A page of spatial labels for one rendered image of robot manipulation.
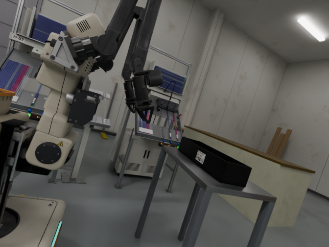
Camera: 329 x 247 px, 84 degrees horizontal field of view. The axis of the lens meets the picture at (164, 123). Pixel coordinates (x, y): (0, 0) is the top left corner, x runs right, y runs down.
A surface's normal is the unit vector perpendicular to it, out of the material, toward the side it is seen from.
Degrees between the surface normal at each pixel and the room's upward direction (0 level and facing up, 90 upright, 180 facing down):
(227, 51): 90
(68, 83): 90
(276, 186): 90
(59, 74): 90
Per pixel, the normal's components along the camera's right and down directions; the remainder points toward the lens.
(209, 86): 0.41, 0.18
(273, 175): -0.87, -0.24
